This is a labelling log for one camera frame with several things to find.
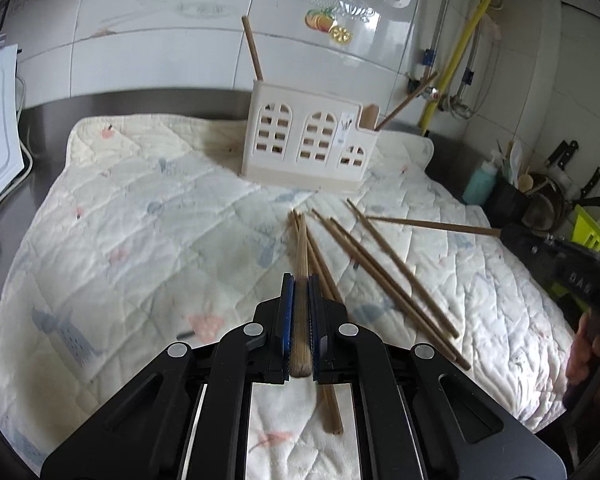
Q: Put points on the teal soap bottle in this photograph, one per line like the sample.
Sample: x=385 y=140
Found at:
x=481 y=182

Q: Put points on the yellow pipe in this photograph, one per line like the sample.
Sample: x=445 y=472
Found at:
x=460 y=45

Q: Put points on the wooden chopstick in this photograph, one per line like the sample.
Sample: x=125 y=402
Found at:
x=380 y=267
x=430 y=225
x=330 y=410
x=405 y=271
x=395 y=296
x=410 y=97
x=300 y=310
x=252 y=50
x=292 y=240

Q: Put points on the dark round pan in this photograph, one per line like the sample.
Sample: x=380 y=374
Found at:
x=545 y=205

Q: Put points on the white house-shaped utensil holder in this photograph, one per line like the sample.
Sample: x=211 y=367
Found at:
x=300 y=140

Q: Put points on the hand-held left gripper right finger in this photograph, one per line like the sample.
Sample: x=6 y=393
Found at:
x=314 y=332

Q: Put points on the black utensil container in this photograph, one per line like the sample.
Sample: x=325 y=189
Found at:
x=509 y=202

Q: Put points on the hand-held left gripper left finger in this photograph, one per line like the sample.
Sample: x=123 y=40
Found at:
x=288 y=320

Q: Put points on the green plastic basket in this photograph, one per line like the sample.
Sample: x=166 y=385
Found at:
x=591 y=232

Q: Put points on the white quilted printed mat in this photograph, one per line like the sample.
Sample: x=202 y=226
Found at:
x=145 y=240

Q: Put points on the metal water valve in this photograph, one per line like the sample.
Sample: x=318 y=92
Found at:
x=442 y=97

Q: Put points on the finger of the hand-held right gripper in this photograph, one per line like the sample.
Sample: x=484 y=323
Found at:
x=514 y=237

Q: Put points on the wooden spoon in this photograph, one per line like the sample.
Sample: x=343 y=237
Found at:
x=526 y=182

